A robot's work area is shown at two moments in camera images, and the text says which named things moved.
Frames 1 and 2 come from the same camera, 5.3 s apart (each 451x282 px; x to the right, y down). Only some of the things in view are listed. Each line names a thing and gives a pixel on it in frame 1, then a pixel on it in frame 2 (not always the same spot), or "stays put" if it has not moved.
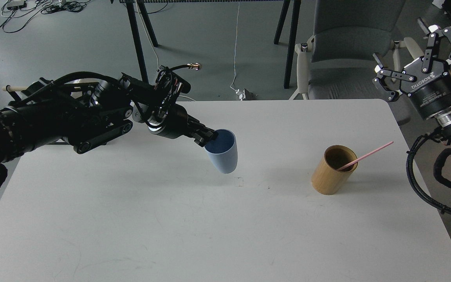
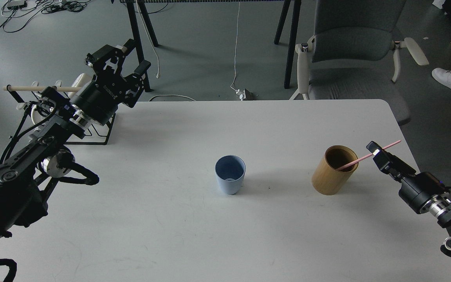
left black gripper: [172, 122] -> [98, 100]
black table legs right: [293, 27] stays put
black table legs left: [131, 11] stays put
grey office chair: [350, 38] stays put
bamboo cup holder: [326, 179] stays put
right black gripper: [426, 80] -> [415, 191]
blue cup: [223, 151] -> [230, 169]
